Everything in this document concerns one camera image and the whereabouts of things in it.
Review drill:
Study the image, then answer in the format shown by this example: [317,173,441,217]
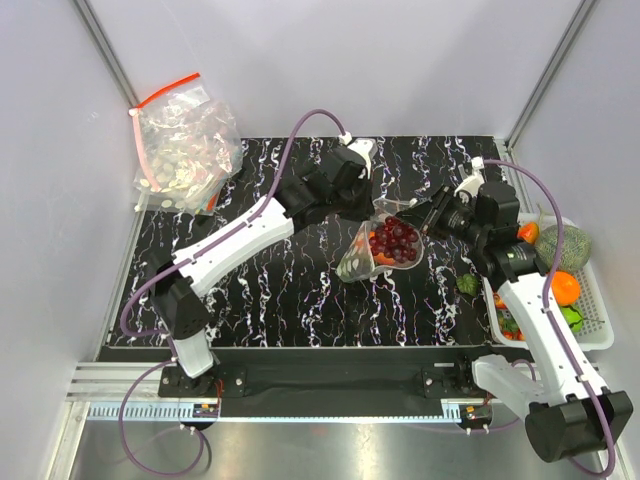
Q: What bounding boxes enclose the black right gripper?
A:
[395,184,488,248]

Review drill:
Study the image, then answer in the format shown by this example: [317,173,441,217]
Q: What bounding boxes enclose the purple grape bunch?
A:
[368,216,421,267]

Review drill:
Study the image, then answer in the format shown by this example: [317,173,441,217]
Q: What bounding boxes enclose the clear spotted zip bag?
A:
[336,198,424,283]

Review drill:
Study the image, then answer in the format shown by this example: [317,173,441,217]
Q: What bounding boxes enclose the orange fruit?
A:
[373,252,395,266]
[551,271,581,307]

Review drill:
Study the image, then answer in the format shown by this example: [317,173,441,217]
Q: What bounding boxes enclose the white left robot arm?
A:
[149,138,377,396]

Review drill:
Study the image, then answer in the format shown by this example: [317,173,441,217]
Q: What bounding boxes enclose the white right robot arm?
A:
[397,182,633,463]

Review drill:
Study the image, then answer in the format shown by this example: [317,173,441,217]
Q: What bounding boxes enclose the stack of zip bags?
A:
[129,73,242,215]

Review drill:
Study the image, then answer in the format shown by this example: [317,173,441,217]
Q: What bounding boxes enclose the black marble pattern mat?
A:
[104,136,498,348]

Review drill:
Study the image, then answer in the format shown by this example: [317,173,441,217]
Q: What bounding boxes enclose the green grape leaf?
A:
[456,273,480,297]

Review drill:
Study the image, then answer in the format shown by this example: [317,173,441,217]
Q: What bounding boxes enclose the red orange pepper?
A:
[517,222,540,245]

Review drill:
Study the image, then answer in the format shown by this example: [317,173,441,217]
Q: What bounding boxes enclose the small fruits in basket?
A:
[493,293,525,341]

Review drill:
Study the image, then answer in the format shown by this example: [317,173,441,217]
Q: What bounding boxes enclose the green netted melon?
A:
[534,225,592,274]

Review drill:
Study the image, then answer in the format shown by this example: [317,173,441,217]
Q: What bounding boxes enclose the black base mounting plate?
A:
[159,345,515,399]

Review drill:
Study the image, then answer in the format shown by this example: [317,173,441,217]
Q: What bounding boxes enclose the green apple front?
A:
[560,305,585,333]

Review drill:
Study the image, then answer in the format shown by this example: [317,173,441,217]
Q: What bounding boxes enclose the white plastic fruit basket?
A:
[482,212,616,351]

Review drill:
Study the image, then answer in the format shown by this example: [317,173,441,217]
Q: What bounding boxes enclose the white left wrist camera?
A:
[346,138,378,169]

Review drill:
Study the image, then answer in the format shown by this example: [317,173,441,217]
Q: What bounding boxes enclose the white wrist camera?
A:
[346,138,378,169]
[454,157,485,204]

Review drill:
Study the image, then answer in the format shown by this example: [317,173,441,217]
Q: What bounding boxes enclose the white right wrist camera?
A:
[454,157,485,204]

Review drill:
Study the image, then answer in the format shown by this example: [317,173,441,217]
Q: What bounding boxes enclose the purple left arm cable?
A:
[119,108,354,341]

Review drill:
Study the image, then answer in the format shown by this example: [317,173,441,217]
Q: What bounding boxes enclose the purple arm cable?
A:
[482,159,616,474]
[119,108,354,341]

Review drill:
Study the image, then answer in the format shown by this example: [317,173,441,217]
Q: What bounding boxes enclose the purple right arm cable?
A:
[482,159,616,474]

